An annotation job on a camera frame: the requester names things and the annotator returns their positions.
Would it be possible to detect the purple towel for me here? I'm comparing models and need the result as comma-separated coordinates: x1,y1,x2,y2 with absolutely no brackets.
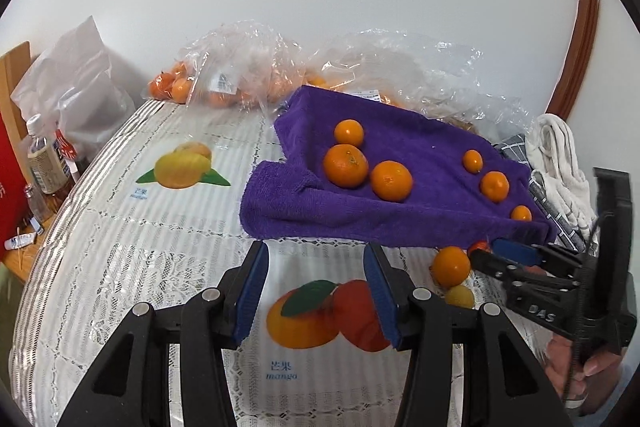
240,85,558,248

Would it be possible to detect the crumpled clear plastic bag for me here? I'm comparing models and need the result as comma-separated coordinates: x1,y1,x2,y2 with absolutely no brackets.
305,27,532,144

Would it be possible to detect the small white tube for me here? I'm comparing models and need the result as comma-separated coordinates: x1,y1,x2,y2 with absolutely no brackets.
4,229,44,251

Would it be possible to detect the small glass bottle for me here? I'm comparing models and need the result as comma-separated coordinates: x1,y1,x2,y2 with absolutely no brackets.
25,184,49,229

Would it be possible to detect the brown wooden door frame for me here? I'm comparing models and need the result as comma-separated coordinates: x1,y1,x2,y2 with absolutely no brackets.
552,0,601,124

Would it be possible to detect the red paper bag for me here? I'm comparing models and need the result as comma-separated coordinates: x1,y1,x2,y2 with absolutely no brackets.
0,112,32,249

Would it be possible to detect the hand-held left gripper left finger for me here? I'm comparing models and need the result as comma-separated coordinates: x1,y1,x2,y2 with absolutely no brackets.
57,239,271,427

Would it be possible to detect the red label bottle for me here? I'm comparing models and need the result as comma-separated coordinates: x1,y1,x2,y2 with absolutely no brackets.
54,129,82,184

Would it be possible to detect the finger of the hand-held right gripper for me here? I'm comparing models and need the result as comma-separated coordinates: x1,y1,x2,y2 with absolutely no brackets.
491,238,586,268
469,251,531,282

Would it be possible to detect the person's right hand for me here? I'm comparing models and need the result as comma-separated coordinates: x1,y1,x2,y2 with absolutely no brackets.
544,336,627,419

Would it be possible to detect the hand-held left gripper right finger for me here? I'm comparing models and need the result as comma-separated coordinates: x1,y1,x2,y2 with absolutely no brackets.
362,242,576,427

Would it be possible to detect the white plastic bag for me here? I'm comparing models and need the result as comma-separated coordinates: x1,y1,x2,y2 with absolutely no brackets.
10,16,136,158

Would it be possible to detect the light wooden board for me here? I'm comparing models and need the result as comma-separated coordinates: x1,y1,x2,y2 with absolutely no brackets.
0,39,34,142

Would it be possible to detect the white striped towel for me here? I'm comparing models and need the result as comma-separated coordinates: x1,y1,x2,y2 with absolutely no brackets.
525,113,597,233

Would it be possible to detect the yellow-green sheet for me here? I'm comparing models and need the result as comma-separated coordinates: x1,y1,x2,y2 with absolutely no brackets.
0,264,22,313

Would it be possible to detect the grey checked cloth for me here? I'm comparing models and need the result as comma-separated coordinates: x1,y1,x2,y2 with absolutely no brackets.
495,134,601,254

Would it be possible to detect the clear plastic drink bottle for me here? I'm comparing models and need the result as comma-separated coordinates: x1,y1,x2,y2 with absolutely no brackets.
26,114,72,195

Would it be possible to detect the small yellow-green fruit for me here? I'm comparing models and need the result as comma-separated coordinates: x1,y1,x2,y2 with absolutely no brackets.
444,284,476,309

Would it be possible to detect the clear plastic bag with oranges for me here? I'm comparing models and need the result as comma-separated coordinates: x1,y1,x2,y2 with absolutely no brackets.
141,19,307,112

